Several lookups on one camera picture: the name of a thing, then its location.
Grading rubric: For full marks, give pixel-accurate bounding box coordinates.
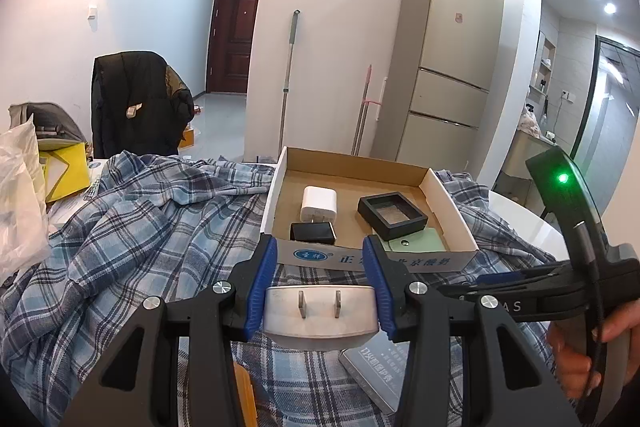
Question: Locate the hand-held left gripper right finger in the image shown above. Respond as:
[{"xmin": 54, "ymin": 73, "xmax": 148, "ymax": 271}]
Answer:
[{"xmin": 362, "ymin": 234, "xmax": 581, "ymax": 427}]

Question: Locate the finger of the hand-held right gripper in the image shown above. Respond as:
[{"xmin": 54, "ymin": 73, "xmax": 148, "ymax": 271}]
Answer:
[
  {"xmin": 476, "ymin": 262, "xmax": 572, "ymax": 285},
  {"xmin": 438, "ymin": 279, "xmax": 571, "ymax": 297}
]

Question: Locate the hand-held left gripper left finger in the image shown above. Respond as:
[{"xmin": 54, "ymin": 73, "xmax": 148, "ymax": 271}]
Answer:
[{"xmin": 60, "ymin": 234, "xmax": 278, "ymax": 427}]

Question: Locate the green snap pouch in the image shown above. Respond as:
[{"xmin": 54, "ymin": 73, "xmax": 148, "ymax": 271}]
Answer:
[{"xmin": 378, "ymin": 227, "xmax": 448, "ymax": 254}]

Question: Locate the white rounded plug adapter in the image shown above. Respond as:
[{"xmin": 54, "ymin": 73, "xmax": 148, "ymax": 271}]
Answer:
[{"xmin": 261, "ymin": 285, "xmax": 377, "ymax": 352}]

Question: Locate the black frame display case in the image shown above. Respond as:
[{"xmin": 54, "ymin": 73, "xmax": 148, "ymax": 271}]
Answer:
[{"xmin": 357, "ymin": 192, "xmax": 430, "ymax": 242}]

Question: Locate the black phone charger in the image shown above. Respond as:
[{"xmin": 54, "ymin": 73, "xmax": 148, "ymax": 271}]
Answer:
[{"xmin": 289, "ymin": 221, "xmax": 337, "ymax": 246}]

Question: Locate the grey packet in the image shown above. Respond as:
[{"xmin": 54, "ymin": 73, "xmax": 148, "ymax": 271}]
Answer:
[{"xmin": 339, "ymin": 341, "xmax": 404, "ymax": 414}]

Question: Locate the white square phone charger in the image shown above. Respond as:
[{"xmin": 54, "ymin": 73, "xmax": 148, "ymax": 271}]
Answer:
[{"xmin": 300, "ymin": 185, "xmax": 341, "ymax": 226}]

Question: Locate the orange translucent plastic box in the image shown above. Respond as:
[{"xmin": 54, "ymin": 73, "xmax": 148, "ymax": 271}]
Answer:
[{"xmin": 232, "ymin": 364, "xmax": 254, "ymax": 427}]

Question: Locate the person's right hand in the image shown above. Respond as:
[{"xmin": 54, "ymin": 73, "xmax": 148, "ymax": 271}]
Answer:
[{"xmin": 547, "ymin": 298, "xmax": 640, "ymax": 400}]

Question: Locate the beige vanity cabinet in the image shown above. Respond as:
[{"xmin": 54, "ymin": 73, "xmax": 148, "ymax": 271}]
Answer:
[{"xmin": 492, "ymin": 129, "xmax": 551, "ymax": 208}]

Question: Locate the pink plastic bag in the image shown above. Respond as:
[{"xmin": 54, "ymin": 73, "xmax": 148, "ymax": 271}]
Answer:
[{"xmin": 518, "ymin": 104, "xmax": 544, "ymax": 136}]

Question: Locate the black framed glass door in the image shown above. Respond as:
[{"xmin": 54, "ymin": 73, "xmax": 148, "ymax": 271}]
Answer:
[{"xmin": 572, "ymin": 34, "xmax": 640, "ymax": 208}]

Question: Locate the blue plaid cloth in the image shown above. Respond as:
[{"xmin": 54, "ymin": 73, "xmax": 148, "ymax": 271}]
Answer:
[{"xmin": 0, "ymin": 149, "xmax": 566, "ymax": 427}]

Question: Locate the beige refrigerator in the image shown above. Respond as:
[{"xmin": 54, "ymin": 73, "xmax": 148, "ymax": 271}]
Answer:
[{"xmin": 395, "ymin": 0, "xmax": 508, "ymax": 165}]

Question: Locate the yellow bag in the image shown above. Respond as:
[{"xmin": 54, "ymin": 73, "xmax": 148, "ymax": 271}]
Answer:
[{"xmin": 39, "ymin": 142, "xmax": 91, "ymax": 204}]

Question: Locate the black jacket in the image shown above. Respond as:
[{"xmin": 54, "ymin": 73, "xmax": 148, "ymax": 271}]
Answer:
[{"xmin": 91, "ymin": 51, "xmax": 195, "ymax": 159}]

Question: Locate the dark brown door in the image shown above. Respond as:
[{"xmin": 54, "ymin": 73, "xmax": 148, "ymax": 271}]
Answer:
[{"xmin": 206, "ymin": 0, "xmax": 263, "ymax": 95}]

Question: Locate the white plastic bag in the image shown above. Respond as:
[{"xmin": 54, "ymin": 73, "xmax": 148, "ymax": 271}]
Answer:
[{"xmin": 0, "ymin": 114, "xmax": 51, "ymax": 280}]

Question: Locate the grey backpack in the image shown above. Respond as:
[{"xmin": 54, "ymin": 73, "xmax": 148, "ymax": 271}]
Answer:
[{"xmin": 9, "ymin": 103, "xmax": 88, "ymax": 145}]

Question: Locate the red broom handle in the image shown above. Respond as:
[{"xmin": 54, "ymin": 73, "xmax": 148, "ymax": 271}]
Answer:
[{"xmin": 351, "ymin": 63, "xmax": 381, "ymax": 156}]

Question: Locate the grey mop handle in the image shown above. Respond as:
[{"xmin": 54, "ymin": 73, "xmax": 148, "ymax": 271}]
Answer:
[{"xmin": 277, "ymin": 9, "xmax": 301, "ymax": 160}]

